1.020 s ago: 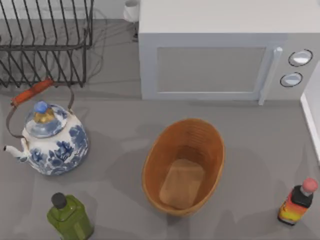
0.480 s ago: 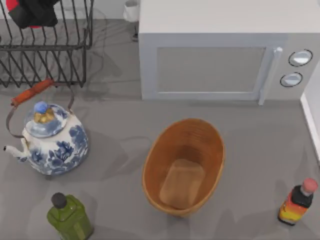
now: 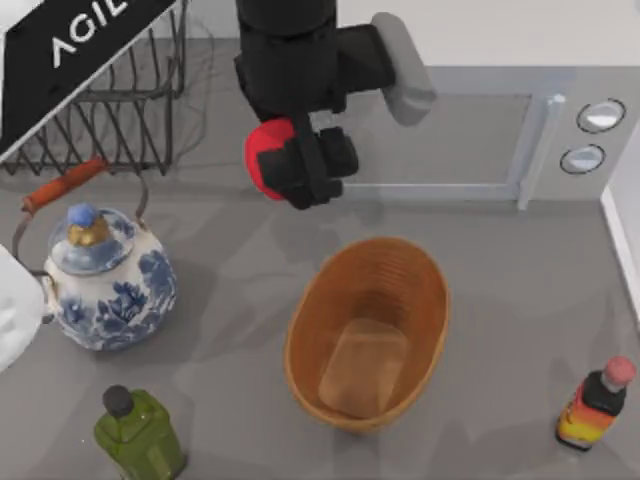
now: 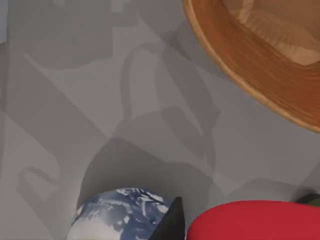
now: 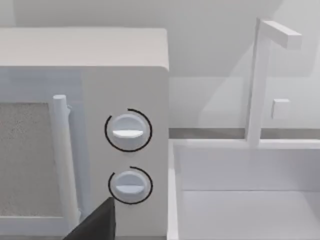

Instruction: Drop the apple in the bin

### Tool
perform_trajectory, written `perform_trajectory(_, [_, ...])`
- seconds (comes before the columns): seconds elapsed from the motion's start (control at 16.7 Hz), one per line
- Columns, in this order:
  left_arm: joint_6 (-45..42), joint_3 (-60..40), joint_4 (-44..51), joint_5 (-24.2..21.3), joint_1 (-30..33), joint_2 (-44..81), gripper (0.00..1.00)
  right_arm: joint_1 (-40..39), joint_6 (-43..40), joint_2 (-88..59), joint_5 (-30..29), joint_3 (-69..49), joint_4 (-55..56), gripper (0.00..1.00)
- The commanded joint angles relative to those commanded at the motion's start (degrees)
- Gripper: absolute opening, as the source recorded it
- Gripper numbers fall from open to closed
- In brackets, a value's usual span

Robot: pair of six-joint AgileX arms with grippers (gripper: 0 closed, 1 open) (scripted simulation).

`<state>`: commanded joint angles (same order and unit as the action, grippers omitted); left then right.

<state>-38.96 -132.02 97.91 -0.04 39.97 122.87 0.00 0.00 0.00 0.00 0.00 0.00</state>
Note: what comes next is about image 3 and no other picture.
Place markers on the microwave oven door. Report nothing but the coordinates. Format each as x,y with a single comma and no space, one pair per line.
450,145

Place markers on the pale microwave oven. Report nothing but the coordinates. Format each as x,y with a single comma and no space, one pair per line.
575,190

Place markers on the round microwave knob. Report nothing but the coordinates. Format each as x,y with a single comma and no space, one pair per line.
601,115
583,159

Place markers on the blue and white teapot lid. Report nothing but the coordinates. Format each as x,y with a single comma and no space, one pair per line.
90,245

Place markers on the brown woven basket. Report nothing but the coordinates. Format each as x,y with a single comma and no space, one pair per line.
310,350

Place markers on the red apple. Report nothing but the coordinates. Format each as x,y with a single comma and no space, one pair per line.
265,137

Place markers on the black bottle with pink cap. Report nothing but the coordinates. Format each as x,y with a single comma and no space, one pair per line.
595,400

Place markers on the green bottle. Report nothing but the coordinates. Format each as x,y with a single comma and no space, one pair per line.
135,440

